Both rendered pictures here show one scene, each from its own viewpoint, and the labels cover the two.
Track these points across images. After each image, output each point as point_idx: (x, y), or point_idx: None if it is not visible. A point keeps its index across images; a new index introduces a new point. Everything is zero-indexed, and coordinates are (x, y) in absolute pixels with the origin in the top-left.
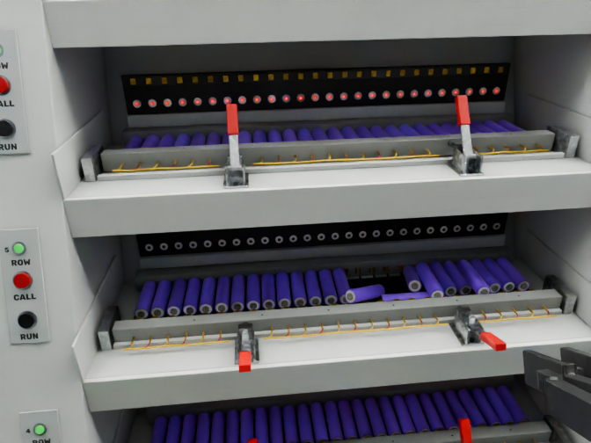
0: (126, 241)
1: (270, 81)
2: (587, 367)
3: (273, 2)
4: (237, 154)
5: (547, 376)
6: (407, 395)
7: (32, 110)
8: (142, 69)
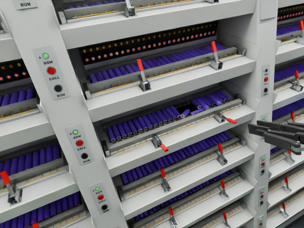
0: None
1: (138, 41)
2: (267, 125)
3: (151, 17)
4: (145, 78)
5: (260, 131)
6: None
7: (67, 78)
8: None
